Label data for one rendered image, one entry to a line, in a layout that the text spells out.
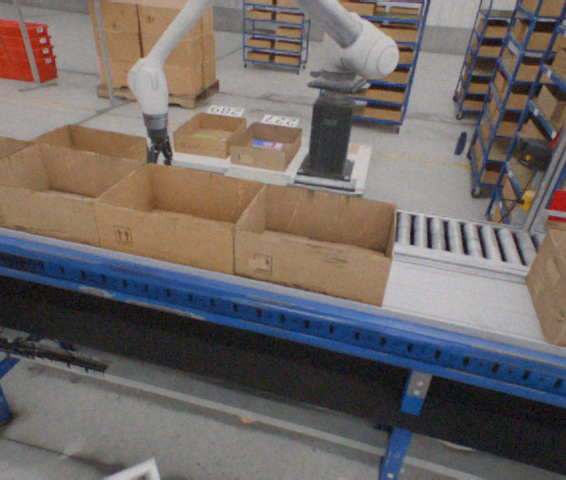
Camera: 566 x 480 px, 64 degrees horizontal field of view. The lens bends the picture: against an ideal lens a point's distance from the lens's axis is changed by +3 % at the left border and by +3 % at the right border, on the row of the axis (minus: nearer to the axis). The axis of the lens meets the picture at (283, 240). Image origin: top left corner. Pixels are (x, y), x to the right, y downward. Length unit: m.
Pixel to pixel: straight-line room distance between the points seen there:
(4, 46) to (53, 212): 5.72
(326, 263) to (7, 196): 0.89
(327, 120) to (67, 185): 1.11
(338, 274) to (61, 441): 1.36
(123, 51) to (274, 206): 4.78
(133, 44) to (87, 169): 4.35
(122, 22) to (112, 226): 4.78
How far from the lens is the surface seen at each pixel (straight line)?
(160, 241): 1.22
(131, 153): 1.99
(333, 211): 1.33
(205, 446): 1.93
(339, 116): 2.07
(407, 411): 1.31
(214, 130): 2.65
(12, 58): 6.98
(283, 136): 2.50
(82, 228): 1.34
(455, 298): 1.28
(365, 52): 1.82
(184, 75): 5.67
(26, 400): 2.25
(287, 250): 1.08
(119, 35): 5.96
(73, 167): 1.66
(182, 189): 1.47
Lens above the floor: 1.62
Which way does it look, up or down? 33 degrees down
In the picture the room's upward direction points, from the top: 4 degrees clockwise
